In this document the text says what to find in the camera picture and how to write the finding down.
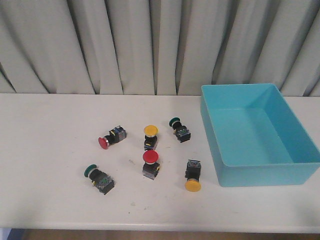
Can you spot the yellow button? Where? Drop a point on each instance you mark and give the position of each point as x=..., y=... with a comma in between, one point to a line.
x=192, y=175
x=150, y=137

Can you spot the red button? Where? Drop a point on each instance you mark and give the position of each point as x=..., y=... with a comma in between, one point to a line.
x=116, y=135
x=151, y=166

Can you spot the blue plastic box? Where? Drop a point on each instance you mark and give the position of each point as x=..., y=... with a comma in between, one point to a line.
x=254, y=137

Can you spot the green button upper right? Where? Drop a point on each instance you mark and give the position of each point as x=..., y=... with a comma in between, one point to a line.
x=181, y=132

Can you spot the green button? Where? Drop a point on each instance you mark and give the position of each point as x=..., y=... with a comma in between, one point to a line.
x=100, y=180
x=181, y=132

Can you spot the green button lower left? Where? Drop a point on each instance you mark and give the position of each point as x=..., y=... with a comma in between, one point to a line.
x=100, y=180

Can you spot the grey pleated curtain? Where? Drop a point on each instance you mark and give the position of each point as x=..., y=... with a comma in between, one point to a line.
x=158, y=47

